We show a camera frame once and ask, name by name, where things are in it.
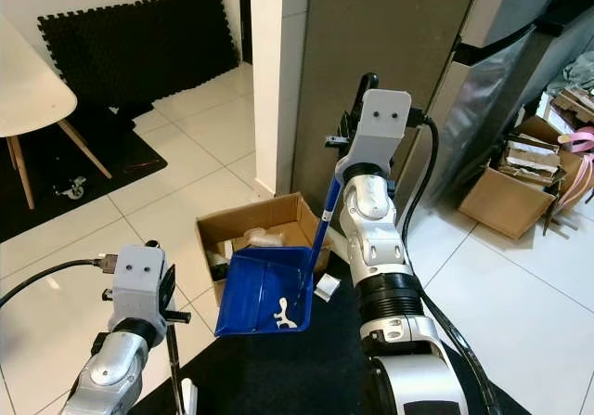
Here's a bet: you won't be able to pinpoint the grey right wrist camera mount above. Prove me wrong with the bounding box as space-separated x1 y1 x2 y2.
338 89 413 181

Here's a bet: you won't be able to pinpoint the black foam puzzle mat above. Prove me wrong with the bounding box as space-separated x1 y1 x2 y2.
36 0 240 111

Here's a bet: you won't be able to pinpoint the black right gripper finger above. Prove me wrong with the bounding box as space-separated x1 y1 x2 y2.
325 109 352 154

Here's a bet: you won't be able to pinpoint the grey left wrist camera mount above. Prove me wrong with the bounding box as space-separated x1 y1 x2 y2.
108 244 174 331

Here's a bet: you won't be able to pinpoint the pink curved plastic item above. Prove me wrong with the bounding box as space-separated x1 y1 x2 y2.
557 126 594 158

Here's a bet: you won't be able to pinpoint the white plastic chair wooden legs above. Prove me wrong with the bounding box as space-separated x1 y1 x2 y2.
0 16 114 211

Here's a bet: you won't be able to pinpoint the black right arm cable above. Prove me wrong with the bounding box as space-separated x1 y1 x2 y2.
397 109 504 415

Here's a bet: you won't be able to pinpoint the black mat under robot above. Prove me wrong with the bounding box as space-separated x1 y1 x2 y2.
128 274 521 415

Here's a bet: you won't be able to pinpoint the cardboard box with papers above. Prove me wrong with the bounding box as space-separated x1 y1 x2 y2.
457 113 569 240

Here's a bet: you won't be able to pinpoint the small white block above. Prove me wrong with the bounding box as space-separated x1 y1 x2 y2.
315 275 341 302

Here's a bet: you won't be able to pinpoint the open cardboard rubbish box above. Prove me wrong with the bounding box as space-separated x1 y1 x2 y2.
194 191 337 292

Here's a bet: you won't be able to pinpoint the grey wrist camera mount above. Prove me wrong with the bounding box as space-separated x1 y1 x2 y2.
338 89 413 181
108 244 174 331

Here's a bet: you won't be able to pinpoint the tall dark grey cabinet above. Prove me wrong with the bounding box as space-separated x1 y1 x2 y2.
291 0 490 219

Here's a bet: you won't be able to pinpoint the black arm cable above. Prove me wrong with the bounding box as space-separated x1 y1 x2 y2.
0 255 120 310
397 109 504 415

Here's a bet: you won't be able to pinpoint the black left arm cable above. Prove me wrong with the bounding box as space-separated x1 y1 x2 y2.
0 255 120 310

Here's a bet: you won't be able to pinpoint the blue long-handled dustpan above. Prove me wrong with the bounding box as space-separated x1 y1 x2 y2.
214 175 346 338

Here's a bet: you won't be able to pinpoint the black floor mat under chair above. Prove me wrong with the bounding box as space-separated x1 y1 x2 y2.
0 102 169 243

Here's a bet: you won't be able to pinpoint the small castor wheel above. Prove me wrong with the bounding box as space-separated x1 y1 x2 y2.
58 177 86 201

